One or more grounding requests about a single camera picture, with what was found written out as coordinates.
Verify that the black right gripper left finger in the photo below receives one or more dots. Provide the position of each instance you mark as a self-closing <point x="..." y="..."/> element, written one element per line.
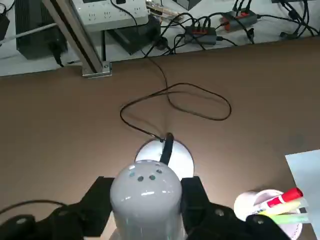
<point x="62" y="222"/>

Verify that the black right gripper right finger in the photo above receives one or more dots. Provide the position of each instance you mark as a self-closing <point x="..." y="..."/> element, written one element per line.
<point x="212" y="222"/>

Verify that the white desk lamp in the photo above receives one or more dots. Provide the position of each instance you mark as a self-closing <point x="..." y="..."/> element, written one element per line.
<point x="145" y="200"/>

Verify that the white pen cup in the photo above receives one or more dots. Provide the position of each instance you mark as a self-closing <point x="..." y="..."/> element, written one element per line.
<point x="245" y="202"/>

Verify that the yellow highlighter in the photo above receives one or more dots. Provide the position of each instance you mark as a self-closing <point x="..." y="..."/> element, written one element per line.
<point x="282" y="208"/>

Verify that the green highlighter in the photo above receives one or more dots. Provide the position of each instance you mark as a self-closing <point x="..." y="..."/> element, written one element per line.
<point x="290" y="219"/>

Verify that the red marker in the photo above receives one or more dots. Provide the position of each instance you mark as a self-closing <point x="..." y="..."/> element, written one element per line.
<point x="287" y="196"/>

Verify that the white paper sheet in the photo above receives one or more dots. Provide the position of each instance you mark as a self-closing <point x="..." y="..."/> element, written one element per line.
<point x="305" y="172"/>

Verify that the grey hub with red plugs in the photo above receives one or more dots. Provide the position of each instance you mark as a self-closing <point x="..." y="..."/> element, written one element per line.
<point x="201" y="33"/>
<point x="240" y="18"/>

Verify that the black box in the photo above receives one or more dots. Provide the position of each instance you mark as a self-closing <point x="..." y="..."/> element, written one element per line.
<point x="35" y="32"/>

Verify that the black power adapter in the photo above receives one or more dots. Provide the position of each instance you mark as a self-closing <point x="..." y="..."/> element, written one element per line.
<point x="132" y="38"/>

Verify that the white power strip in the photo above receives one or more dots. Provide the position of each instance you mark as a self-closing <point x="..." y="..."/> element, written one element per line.
<point x="110" y="15"/>

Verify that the aluminium frame post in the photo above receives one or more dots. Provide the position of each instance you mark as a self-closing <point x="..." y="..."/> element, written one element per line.
<point x="75" y="40"/>

